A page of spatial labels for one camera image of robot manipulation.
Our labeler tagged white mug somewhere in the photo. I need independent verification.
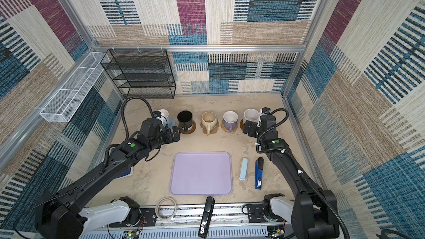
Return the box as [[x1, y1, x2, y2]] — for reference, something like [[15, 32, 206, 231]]
[[243, 108, 260, 123]]

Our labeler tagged blue woven round coaster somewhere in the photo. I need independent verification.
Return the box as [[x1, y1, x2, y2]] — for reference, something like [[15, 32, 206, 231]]
[[168, 119, 176, 129]]

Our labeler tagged light blue mug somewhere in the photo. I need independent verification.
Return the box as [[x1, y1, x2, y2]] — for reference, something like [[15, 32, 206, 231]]
[[156, 109, 175, 128]]

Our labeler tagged white mug lilac handle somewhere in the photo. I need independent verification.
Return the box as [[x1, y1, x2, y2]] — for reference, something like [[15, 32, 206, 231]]
[[223, 111, 239, 132]]

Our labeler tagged black mug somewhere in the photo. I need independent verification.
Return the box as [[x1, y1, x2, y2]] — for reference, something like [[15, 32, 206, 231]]
[[177, 110, 193, 131]]

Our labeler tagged woven rattan round coaster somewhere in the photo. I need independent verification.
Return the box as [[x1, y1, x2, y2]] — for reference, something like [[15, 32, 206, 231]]
[[220, 120, 238, 133]]

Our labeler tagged brown paw shaped coaster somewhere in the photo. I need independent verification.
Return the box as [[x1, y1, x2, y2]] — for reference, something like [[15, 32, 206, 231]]
[[201, 122, 219, 135]]

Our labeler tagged beige ceramic mug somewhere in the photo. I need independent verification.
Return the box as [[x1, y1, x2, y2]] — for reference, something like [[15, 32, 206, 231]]
[[201, 112, 218, 123]]

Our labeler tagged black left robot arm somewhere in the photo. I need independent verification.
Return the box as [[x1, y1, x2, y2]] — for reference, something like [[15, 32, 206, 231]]
[[12, 96, 180, 239]]

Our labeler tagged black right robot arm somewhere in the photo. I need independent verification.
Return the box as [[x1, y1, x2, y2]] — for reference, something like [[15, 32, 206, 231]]
[[243, 107, 350, 239]]

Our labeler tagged blue stapler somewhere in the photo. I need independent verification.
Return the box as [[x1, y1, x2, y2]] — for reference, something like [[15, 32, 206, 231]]
[[255, 157, 264, 190]]

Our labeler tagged light blue oblong case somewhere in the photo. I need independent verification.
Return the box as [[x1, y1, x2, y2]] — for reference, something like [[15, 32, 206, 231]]
[[239, 158, 248, 181]]

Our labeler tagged lilac plastic tray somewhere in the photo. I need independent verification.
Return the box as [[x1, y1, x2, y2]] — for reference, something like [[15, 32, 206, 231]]
[[170, 152, 233, 195]]

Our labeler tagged dark blue book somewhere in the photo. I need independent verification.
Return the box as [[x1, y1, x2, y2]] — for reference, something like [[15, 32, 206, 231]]
[[116, 168, 133, 179]]

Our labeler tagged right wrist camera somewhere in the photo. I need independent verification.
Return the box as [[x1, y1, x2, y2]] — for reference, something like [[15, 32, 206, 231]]
[[259, 107, 274, 123]]

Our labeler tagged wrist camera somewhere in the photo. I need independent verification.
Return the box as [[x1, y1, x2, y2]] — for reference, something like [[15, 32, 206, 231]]
[[153, 109, 168, 127], [259, 107, 274, 123]]

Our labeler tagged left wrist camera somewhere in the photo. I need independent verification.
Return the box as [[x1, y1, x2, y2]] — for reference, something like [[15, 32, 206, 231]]
[[153, 109, 168, 127]]

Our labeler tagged black wire mesh shelf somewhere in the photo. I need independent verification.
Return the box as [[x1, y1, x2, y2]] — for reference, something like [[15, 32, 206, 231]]
[[100, 49, 177, 99]]

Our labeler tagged white coiled cable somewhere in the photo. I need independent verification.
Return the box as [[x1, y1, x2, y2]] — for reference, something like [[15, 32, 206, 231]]
[[155, 196, 177, 221]]

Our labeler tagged white wire mesh basket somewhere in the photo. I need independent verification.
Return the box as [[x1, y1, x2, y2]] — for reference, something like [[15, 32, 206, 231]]
[[40, 52, 105, 123]]

